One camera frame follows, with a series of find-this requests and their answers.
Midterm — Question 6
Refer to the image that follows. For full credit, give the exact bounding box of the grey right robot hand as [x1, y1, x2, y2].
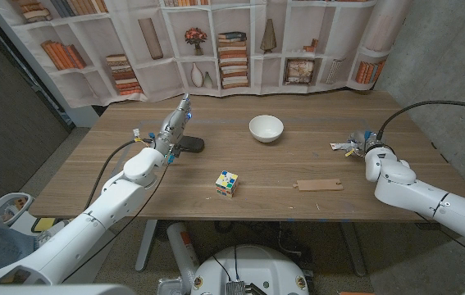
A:
[344, 129, 381, 159]

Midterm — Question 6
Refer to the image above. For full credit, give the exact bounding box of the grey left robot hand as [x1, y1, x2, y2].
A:
[153, 93, 193, 155]

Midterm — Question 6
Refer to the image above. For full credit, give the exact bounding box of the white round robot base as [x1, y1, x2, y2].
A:
[190, 244, 310, 295]

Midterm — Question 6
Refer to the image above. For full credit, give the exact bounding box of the black glasses case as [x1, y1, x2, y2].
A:
[176, 135, 206, 154]

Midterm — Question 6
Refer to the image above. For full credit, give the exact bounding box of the flat wooden toy block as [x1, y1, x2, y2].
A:
[292, 179, 344, 193]

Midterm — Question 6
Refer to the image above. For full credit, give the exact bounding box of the multicoloured Rubik's cube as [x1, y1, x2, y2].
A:
[215, 170, 239, 198]

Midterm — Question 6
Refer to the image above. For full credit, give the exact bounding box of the white ceramic bowl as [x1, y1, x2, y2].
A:
[248, 114, 285, 143]

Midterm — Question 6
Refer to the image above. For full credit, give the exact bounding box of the printed bookshelf backdrop cloth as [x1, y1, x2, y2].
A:
[0, 0, 413, 110]

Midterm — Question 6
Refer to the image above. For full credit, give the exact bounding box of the grey metal table leg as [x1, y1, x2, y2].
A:
[134, 220, 158, 273]
[340, 222, 367, 278]

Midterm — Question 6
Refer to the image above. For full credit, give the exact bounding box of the white roll with orange label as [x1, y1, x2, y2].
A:
[166, 221, 200, 294]

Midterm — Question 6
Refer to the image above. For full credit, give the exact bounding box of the yellow flat pad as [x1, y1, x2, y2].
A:
[31, 217, 67, 233]

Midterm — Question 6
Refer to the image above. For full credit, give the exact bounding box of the silver foil tray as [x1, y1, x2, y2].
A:
[157, 277, 185, 295]

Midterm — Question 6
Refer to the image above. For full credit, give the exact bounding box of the grey sneaker shoe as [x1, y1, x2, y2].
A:
[34, 220, 67, 248]

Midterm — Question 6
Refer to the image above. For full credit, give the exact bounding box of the grey finned electronics module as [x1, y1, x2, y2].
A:
[226, 280, 246, 295]

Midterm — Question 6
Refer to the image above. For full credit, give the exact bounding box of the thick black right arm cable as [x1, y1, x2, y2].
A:
[375, 100, 465, 143]

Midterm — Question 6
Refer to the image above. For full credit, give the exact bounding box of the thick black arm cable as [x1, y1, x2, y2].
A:
[84, 138, 155, 210]
[375, 100, 465, 143]

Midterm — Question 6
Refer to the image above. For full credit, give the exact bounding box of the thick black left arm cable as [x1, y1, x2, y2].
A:
[84, 138, 155, 210]

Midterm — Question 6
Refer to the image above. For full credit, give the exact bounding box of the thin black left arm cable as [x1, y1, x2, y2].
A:
[62, 161, 171, 283]

